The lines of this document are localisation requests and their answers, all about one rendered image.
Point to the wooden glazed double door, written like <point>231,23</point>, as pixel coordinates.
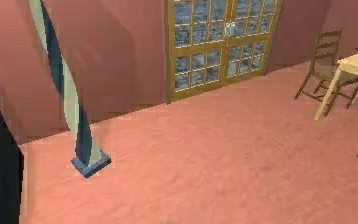
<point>200,71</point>

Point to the twisted blue and white sculpture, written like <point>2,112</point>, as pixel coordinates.
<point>72,110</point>

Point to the dark brown wooden chair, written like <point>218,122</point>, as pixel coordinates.
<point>325,60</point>

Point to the large black rounded object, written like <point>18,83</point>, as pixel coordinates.
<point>2,160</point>

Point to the pale wooden table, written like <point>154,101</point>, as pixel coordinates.
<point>357,63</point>

